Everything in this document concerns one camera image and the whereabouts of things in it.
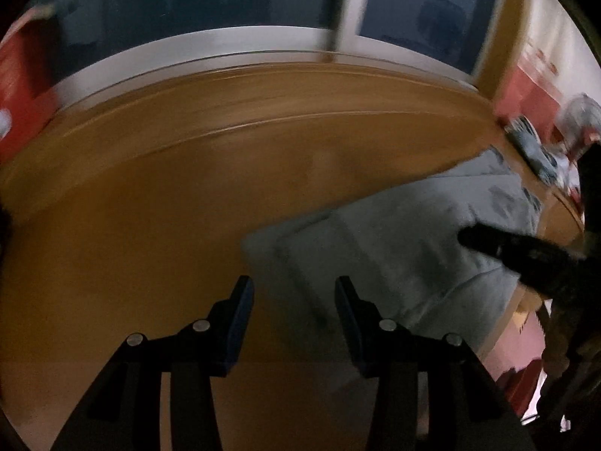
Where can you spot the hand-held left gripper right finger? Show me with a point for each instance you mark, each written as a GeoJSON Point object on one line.
{"type": "Point", "coordinates": [350, 329]}

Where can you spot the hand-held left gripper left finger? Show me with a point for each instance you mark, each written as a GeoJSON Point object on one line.
{"type": "Point", "coordinates": [239, 324]}

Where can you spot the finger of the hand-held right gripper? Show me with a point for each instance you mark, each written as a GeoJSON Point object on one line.
{"type": "Point", "coordinates": [497, 242]}

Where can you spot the grey sweater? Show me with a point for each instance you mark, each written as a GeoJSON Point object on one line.
{"type": "Point", "coordinates": [399, 244]}

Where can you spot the person's right forearm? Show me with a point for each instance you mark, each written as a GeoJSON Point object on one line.
{"type": "Point", "coordinates": [573, 361]}

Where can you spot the printed cloth pile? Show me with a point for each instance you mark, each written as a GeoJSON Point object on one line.
{"type": "Point", "coordinates": [566, 169]}

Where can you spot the rolled blue-grey cloth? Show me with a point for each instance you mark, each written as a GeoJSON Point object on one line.
{"type": "Point", "coordinates": [535, 150]}

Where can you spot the pink foam floor mat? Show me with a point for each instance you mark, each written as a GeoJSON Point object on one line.
{"type": "Point", "coordinates": [516, 347]}

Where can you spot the white electric fan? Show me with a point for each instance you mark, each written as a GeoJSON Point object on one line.
{"type": "Point", "coordinates": [580, 110]}

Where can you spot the red box with round label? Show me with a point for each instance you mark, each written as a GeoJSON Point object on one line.
{"type": "Point", "coordinates": [23, 84]}

